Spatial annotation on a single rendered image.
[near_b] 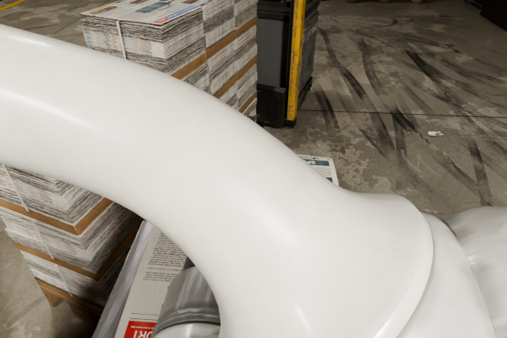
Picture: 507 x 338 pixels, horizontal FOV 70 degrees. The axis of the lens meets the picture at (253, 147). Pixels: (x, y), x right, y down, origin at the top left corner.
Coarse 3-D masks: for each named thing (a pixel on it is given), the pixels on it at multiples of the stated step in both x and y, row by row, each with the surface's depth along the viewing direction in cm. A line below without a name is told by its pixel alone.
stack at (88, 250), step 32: (224, 64) 176; (224, 96) 183; (0, 192) 110; (32, 192) 103; (64, 192) 98; (32, 224) 115; (96, 224) 113; (128, 224) 130; (32, 256) 132; (64, 256) 119; (96, 256) 116; (64, 288) 138; (96, 288) 125; (96, 320) 146
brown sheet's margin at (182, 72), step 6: (204, 54) 153; (198, 60) 150; (204, 60) 155; (186, 66) 143; (192, 66) 147; (198, 66) 151; (174, 72) 136; (180, 72) 140; (186, 72) 144; (180, 78) 141
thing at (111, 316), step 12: (144, 228) 84; (144, 240) 81; (132, 252) 78; (144, 252) 78; (132, 264) 76; (120, 276) 73; (132, 276) 73; (120, 288) 71; (108, 300) 69; (120, 300) 69; (108, 312) 67; (120, 312) 67; (108, 324) 65; (96, 336) 63; (108, 336) 63
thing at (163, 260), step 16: (160, 240) 51; (144, 256) 48; (160, 256) 48; (176, 256) 49; (144, 272) 46; (160, 272) 46; (176, 272) 46; (144, 288) 45; (160, 288) 45; (128, 304) 43; (144, 304) 43; (160, 304) 43; (128, 320) 42; (144, 320) 42; (128, 336) 40; (144, 336) 40
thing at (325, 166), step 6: (300, 156) 69; (306, 156) 69; (312, 156) 69; (306, 162) 67; (312, 162) 67; (318, 162) 67; (324, 162) 67; (330, 162) 68; (318, 168) 65; (324, 168) 65; (330, 168) 66; (324, 174) 64; (330, 174) 64; (330, 180) 62; (336, 180) 62
